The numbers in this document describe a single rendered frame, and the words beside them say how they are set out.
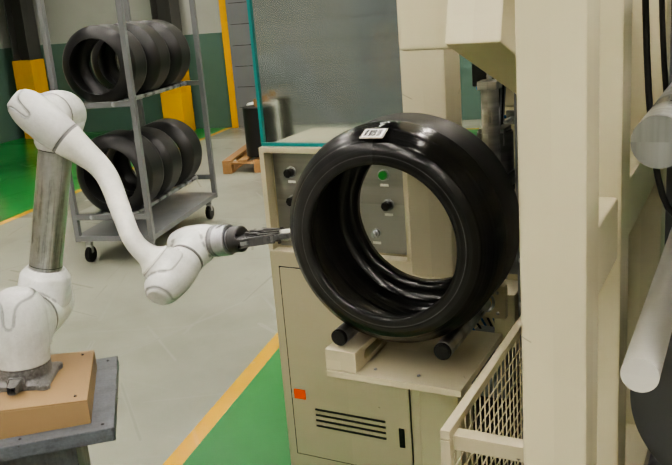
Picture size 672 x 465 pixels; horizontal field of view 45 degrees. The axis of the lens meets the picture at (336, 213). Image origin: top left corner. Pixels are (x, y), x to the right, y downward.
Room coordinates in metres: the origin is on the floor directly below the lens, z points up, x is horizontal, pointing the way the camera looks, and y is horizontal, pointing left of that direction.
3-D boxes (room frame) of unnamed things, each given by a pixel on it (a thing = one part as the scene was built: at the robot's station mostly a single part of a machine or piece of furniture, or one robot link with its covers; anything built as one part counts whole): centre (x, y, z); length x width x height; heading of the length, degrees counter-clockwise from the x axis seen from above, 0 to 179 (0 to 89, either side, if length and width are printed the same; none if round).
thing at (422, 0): (1.77, -0.39, 1.71); 0.61 x 0.25 x 0.15; 152
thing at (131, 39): (6.25, 1.46, 0.96); 1.30 x 0.62 x 1.92; 166
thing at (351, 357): (2.08, -0.07, 0.83); 0.36 x 0.09 x 0.06; 152
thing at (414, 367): (2.02, -0.19, 0.80); 0.37 x 0.36 x 0.02; 62
